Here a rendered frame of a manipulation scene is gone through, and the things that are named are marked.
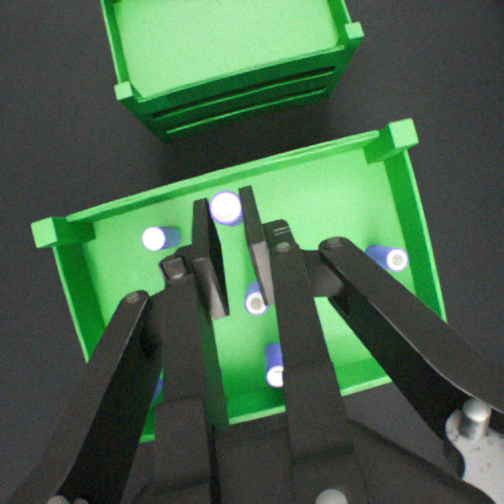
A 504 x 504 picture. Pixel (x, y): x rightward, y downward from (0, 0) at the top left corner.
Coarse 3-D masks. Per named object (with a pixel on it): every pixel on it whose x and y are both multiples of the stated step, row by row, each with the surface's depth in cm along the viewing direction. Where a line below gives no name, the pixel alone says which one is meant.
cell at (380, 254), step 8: (368, 248) 35; (376, 248) 33; (384, 248) 31; (392, 248) 30; (376, 256) 32; (384, 256) 30; (392, 256) 29; (400, 256) 29; (384, 264) 30; (392, 264) 29; (400, 264) 29
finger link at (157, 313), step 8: (184, 248) 18; (200, 288) 15; (152, 296) 15; (160, 296) 15; (200, 296) 15; (160, 304) 15; (152, 312) 14; (160, 312) 14; (208, 312) 16; (152, 320) 14; (160, 320) 15; (144, 328) 14; (152, 328) 14; (160, 328) 15; (144, 336) 15; (152, 336) 15; (160, 336) 15; (144, 344) 15; (152, 344) 15
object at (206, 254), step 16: (208, 208) 21; (192, 224) 18; (208, 224) 18; (192, 240) 17; (208, 240) 16; (192, 256) 16; (208, 256) 15; (208, 272) 15; (224, 272) 20; (208, 288) 16; (224, 288) 17; (208, 304) 16; (224, 304) 16
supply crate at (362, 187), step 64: (384, 128) 29; (192, 192) 35; (256, 192) 36; (320, 192) 35; (384, 192) 35; (64, 256) 32; (128, 256) 36; (256, 320) 36; (320, 320) 36; (256, 384) 37
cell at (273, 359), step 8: (272, 344) 36; (264, 352) 36; (272, 352) 33; (280, 352) 34; (272, 360) 31; (280, 360) 31; (272, 368) 30; (280, 368) 30; (272, 376) 30; (280, 376) 30; (272, 384) 30; (280, 384) 30
